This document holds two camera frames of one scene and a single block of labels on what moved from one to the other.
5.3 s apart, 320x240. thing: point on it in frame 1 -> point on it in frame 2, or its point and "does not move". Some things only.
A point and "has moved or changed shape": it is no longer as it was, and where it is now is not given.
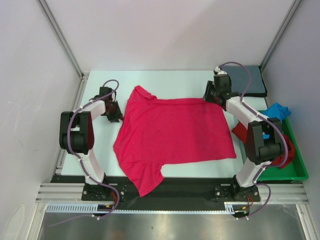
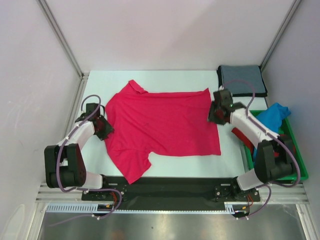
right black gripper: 207,97 -> 211,118
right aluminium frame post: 295,4 does not move
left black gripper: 118,115 -> 108,129
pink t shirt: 155,132 has moved or changed shape
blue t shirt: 277,111 does not move
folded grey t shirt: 239,78 does not move
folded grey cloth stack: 261,94 does not move
